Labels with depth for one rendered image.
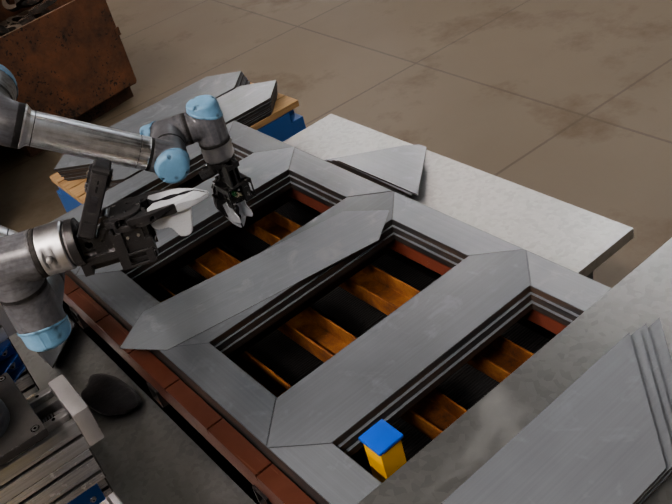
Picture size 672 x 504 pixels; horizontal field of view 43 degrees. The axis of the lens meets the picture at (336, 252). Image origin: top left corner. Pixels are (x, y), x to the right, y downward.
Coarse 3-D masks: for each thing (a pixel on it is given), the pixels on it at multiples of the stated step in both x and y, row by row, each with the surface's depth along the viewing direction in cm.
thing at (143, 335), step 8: (144, 320) 203; (136, 328) 202; (144, 328) 201; (152, 328) 200; (136, 336) 199; (144, 336) 198; (152, 336) 198; (136, 344) 197; (144, 344) 196; (152, 344) 195; (160, 344) 195
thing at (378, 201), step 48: (144, 192) 258; (384, 192) 226; (192, 240) 233; (384, 240) 214; (432, 240) 205; (288, 288) 201; (528, 288) 184; (240, 336) 196; (480, 336) 178; (192, 384) 185; (432, 384) 172; (240, 432) 174
